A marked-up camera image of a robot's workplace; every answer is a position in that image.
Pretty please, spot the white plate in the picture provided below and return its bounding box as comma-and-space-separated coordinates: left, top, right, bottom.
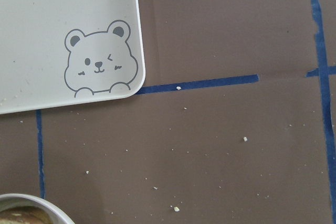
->
1, 194, 74, 224

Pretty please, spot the cream bear tray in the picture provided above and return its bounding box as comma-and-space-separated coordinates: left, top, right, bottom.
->
1, 0, 145, 114

